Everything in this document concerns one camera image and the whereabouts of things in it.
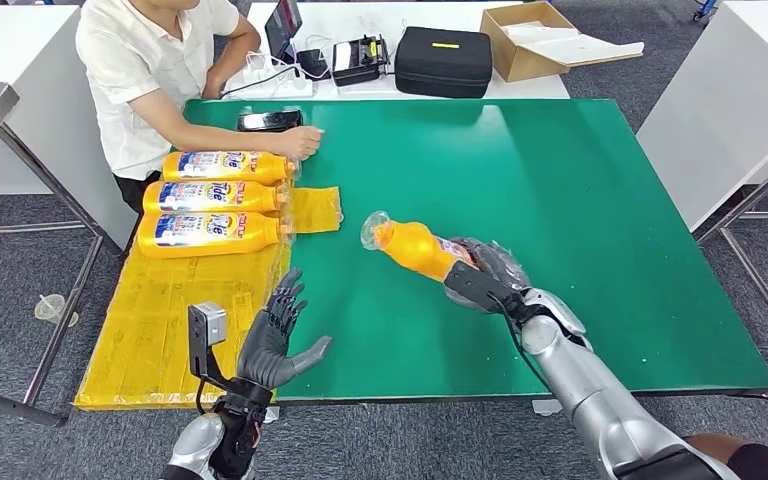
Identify yellow taped cardboard sheet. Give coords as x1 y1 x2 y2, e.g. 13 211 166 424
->
73 185 344 412

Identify person's leg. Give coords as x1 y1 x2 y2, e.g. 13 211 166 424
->
685 433 768 480

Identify white power strip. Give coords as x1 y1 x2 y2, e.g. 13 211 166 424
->
222 66 314 101

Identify black zip carry case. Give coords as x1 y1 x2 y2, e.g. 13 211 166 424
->
393 25 494 100

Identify clear plastic cup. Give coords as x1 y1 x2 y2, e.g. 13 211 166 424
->
33 294 81 329

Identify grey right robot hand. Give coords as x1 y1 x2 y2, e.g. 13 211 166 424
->
446 237 533 314

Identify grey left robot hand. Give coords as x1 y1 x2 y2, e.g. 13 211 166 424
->
236 268 334 392

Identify dark tablet computer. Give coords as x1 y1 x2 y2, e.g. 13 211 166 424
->
264 0 304 66

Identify person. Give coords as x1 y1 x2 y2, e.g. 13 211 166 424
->
75 0 326 213

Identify orange detergent bottle clear cap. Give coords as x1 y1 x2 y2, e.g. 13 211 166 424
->
161 150 301 187
136 211 295 260
142 179 291 215
360 210 485 285

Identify black power cable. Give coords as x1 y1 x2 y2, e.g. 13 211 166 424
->
218 64 298 101

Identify small black device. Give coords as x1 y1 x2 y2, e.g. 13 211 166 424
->
295 48 332 81

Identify black label printer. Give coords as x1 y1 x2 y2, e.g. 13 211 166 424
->
330 34 391 88

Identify black smartphone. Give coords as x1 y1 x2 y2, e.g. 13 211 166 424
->
236 109 304 133

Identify person's right hand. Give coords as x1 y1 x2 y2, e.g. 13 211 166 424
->
276 125 326 160

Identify white paper sheet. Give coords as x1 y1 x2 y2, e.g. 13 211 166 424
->
501 23 646 68

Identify steel table legs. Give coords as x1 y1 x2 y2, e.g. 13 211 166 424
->
693 144 768 364

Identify brown cardboard box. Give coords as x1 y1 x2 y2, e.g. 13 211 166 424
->
479 1 646 83

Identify white table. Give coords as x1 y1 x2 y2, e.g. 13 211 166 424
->
0 5 139 252
222 1 571 102
635 0 768 232

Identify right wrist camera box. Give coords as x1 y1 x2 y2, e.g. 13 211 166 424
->
442 259 526 318

